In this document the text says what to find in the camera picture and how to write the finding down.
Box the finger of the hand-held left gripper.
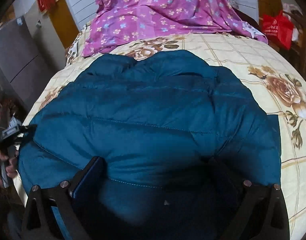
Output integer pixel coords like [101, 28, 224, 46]
[17, 124, 38, 141]

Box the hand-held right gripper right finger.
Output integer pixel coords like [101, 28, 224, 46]
[208, 156, 290, 240]

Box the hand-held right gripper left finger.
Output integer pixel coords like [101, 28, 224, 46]
[21, 156, 106, 240]

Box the teal down jacket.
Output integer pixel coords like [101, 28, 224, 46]
[18, 49, 281, 240]

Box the person's left hand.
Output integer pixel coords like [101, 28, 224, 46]
[0, 152, 19, 188]

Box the grey cabinet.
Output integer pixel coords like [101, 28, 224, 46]
[0, 15, 56, 105]

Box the cream rose-print bed sheet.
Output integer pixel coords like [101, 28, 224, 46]
[13, 21, 306, 240]

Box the white ribbed panel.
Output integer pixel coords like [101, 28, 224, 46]
[61, 0, 101, 30]

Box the red plastic bag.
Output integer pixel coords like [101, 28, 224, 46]
[262, 11, 293, 50]

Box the cluttered wooden shelf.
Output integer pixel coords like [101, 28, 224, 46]
[280, 1, 306, 80]

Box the purple floral cloth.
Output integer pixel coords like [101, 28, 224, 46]
[81, 0, 268, 57]

